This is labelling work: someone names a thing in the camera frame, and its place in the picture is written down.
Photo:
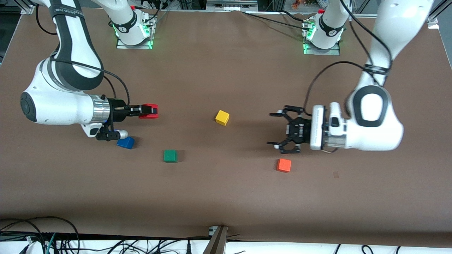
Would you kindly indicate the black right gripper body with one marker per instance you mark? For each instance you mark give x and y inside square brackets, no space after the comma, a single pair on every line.
[115,109]

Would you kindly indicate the brown paper table cover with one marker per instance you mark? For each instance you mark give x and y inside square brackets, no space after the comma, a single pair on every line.
[226,197]

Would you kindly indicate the yellow wooden block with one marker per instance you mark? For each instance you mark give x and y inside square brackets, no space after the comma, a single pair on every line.
[222,117]

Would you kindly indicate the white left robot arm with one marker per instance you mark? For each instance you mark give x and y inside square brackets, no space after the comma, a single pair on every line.
[374,116]

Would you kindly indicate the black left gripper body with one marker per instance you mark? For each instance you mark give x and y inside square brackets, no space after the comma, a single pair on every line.
[301,132]

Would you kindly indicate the red wooden block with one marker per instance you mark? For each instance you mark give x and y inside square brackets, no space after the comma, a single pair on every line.
[148,116]

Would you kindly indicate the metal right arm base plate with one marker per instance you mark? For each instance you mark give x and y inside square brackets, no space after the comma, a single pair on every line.
[141,46]

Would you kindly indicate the orange wooden block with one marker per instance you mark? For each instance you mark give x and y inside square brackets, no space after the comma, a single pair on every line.
[284,165]

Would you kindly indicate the green wooden block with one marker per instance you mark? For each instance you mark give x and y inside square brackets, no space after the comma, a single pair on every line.
[170,156]

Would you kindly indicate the blue wooden block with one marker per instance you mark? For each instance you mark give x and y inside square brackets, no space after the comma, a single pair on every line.
[127,143]

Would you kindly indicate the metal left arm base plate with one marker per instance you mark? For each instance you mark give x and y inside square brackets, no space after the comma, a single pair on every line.
[332,52]

